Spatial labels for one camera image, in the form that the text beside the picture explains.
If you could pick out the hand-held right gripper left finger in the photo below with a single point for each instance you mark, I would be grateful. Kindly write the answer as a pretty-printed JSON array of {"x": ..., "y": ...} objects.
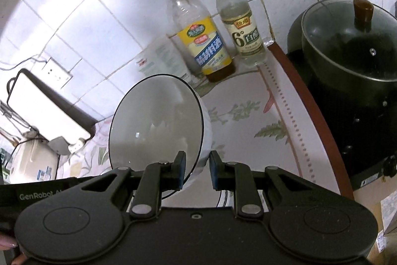
[{"x": 180, "y": 172}]

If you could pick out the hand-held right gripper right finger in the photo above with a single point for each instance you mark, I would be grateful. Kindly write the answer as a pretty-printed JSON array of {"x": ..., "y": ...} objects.
[{"x": 213, "y": 172}]

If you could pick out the white bowl with dark rim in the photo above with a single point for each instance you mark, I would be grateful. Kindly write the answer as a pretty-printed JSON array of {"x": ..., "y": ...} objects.
[{"x": 155, "y": 128}]

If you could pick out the person's left hand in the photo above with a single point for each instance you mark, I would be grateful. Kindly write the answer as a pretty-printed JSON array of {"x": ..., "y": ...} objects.
[{"x": 7, "y": 241}]

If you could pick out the white rice cooker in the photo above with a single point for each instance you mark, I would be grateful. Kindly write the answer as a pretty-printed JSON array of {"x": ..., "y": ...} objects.
[{"x": 31, "y": 159}]

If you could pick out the floral tablecloth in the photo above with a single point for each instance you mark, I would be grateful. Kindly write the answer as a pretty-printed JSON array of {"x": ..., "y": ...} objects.
[{"x": 248, "y": 134}]

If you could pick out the white cutting board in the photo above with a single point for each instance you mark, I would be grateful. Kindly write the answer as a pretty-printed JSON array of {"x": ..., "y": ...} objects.
[{"x": 46, "y": 106}]

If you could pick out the white seasoning packet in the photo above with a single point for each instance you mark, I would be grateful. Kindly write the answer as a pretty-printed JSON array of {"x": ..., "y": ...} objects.
[{"x": 164, "y": 61}]

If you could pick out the orange cap cooking wine bottle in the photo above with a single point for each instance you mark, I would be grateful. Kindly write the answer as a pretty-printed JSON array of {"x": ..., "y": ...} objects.
[{"x": 198, "y": 44}]

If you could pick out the dark cooking pot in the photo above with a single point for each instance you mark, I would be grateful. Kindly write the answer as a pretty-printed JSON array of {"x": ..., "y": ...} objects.
[{"x": 341, "y": 94}]

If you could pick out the yellow cap vinegar bottle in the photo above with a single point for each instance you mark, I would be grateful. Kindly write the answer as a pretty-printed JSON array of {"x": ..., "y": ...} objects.
[{"x": 238, "y": 22}]

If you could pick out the black induction cooker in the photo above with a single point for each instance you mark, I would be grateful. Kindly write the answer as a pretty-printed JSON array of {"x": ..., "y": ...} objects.
[{"x": 366, "y": 144}]

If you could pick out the cardboard box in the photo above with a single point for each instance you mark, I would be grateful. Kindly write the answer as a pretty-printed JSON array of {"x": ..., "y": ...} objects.
[{"x": 372, "y": 199}]

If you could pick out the glass pot lid brown knob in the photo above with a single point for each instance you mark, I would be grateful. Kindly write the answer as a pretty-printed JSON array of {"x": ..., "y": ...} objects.
[{"x": 347, "y": 44}]

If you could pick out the white wall socket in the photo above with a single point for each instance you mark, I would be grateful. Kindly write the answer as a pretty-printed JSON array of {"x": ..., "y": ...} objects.
[{"x": 57, "y": 72}]

